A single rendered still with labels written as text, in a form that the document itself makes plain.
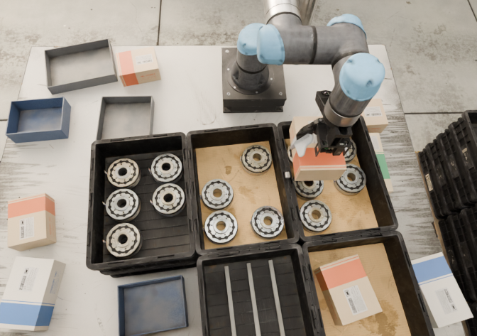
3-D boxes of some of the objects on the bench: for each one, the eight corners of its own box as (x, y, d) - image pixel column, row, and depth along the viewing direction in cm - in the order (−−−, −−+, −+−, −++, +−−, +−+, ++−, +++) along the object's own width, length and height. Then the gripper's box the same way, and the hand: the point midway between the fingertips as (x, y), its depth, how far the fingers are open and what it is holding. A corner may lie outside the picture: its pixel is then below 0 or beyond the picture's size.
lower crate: (111, 168, 133) (101, 155, 122) (191, 160, 136) (188, 146, 125) (110, 279, 117) (98, 275, 106) (201, 267, 119) (198, 261, 109)
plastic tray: (111, 45, 158) (108, 38, 154) (118, 81, 150) (114, 74, 146) (49, 57, 154) (43, 50, 150) (52, 94, 146) (46, 87, 142)
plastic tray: (105, 103, 145) (101, 96, 141) (154, 102, 146) (152, 95, 142) (97, 163, 134) (92, 157, 130) (150, 161, 135) (147, 155, 131)
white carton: (396, 265, 122) (408, 261, 114) (427, 256, 124) (441, 251, 115) (423, 327, 114) (438, 328, 106) (456, 317, 116) (473, 317, 107)
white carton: (47, 329, 110) (33, 330, 102) (9, 327, 110) (-9, 327, 102) (65, 263, 118) (54, 259, 110) (30, 261, 118) (15, 256, 110)
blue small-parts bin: (184, 277, 118) (182, 274, 112) (189, 326, 112) (186, 327, 105) (123, 287, 116) (116, 285, 110) (124, 338, 110) (118, 339, 103)
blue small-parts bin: (71, 106, 144) (64, 96, 138) (68, 138, 138) (60, 129, 132) (20, 110, 143) (10, 100, 136) (15, 143, 136) (4, 134, 130)
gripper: (299, 134, 74) (284, 170, 92) (389, 133, 75) (356, 169, 93) (294, 100, 78) (281, 141, 96) (380, 99, 79) (351, 140, 97)
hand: (317, 145), depth 96 cm, fingers closed on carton, 14 cm apart
